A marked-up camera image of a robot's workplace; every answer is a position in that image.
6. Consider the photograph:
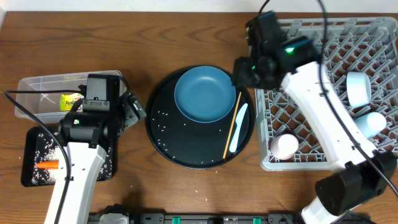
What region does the dark blue plate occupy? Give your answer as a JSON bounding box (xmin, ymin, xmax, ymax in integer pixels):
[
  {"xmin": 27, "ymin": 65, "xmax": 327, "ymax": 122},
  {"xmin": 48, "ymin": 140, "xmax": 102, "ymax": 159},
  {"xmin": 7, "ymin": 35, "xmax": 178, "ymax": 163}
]
[{"xmin": 174, "ymin": 66, "xmax": 236, "ymax": 123}]

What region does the pink cup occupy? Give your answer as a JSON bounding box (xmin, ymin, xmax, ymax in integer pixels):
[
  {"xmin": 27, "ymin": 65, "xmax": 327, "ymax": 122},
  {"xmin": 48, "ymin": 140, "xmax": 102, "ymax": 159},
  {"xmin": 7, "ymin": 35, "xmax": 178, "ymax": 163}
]
[{"xmin": 270, "ymin": 134, "xmax": 299, "ymax": 160}]

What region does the light blue bowl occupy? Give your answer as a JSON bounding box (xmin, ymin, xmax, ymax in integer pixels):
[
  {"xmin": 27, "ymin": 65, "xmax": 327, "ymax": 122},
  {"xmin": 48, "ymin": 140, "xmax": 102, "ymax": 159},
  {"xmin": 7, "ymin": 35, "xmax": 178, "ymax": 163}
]
[{"xmin": 346, "ymin": 72, "xmax": 371, "ymax": 108}]

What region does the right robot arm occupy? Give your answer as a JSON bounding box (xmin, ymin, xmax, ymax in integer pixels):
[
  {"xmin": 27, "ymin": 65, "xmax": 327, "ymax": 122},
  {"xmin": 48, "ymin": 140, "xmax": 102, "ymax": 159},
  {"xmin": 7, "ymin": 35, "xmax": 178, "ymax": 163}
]
[{"xmin": 233, "ymin": 11, "xmax": 397, "ymax": 223}]

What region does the pile of white rice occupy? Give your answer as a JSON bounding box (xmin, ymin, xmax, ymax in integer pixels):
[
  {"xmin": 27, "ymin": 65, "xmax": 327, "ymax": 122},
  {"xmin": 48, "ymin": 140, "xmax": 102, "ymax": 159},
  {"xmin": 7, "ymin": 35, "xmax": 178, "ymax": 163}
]
[{"xmin": 27, "ymin": 133, "xmax": 115, "ymax": 186}]

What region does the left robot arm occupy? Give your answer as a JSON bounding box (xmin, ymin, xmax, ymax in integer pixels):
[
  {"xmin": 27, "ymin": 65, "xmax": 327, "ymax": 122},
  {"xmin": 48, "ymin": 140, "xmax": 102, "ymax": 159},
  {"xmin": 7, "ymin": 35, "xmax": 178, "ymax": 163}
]
[{"xmin": 45, "ymin": 73, "xmax": 146, "ymax": 223}]

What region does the grey plastic dishwasher rack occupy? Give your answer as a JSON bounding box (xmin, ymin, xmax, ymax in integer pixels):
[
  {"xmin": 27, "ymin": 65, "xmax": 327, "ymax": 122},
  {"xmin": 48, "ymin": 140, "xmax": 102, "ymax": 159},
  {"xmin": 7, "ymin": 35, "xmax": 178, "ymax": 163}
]
[{"xmin": 255, "ymin": 17, "xmax": 397, "ymax": 171}]

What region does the wooden chopstick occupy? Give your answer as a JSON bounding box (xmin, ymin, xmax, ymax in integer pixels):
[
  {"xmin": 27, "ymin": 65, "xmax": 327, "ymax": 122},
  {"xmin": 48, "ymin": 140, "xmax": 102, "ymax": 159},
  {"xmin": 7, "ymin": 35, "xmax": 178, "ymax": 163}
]
[{"xmin": 223, "ymin": 92, "xmax": 241, "ymax": 159}]

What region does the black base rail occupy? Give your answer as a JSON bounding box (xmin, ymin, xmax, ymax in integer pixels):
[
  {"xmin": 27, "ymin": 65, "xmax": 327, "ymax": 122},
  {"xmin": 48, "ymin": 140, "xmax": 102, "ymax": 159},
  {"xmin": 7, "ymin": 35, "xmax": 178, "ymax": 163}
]
[{"xmin": 87, "ymin": 204, "xmax": 303, "ymax": 224}]

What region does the round black serving tray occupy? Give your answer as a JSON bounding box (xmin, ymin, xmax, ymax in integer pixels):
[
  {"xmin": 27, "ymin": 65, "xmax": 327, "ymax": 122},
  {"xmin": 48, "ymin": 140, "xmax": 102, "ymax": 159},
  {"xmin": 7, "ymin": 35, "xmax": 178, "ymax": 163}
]
[{"xmin": 146, "ymin": 67, "xmax": 255, "ymax": 169}]

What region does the white plastic knife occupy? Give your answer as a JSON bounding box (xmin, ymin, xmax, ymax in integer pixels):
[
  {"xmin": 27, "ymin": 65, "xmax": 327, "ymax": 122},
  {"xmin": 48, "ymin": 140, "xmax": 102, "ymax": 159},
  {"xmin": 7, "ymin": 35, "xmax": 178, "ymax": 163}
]
[{"xmin": 229, "ymin": 103, "xmax": 248, "ymax": 153}]

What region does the clear plastic bin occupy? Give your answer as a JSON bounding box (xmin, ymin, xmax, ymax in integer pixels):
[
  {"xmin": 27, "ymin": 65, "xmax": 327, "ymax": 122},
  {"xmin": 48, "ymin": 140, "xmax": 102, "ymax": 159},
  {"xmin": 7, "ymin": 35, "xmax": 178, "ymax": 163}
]
[{"xmin": 14, "ymin": 70, "xmax": 127, "ymax": 124}]

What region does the yellow foil snack wrapper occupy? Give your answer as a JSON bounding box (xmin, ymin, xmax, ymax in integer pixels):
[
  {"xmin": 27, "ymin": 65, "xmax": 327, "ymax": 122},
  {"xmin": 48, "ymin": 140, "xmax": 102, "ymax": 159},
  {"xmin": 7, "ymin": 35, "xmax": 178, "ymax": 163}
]
[{"xmin": 59, "ymin": 93, "xmax": 83, "ymax": 111}]

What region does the orange carrot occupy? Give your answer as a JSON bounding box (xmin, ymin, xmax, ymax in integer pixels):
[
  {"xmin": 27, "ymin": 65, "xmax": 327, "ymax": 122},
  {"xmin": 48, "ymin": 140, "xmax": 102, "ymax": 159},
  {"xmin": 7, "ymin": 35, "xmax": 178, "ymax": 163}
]
[{"xmin": 36, "ymin": 160, "xmax": 59, "ymax": 169}]

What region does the black rectangular tray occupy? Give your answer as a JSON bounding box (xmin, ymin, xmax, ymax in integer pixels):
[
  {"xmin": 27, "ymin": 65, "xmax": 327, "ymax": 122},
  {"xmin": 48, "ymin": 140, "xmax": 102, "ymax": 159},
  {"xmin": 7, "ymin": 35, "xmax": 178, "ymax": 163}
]
[{"xmin": 21, "ymin": 127, "xmax": 117, "ymax": 187}]

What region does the light blue cup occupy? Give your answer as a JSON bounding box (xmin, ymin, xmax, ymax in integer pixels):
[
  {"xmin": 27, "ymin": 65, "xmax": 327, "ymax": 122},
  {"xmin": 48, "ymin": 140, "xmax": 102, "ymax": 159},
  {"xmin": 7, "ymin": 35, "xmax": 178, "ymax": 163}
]
[{"xmin": 354, "ymin": 112, "xmax": 387, "ymax": 139}]

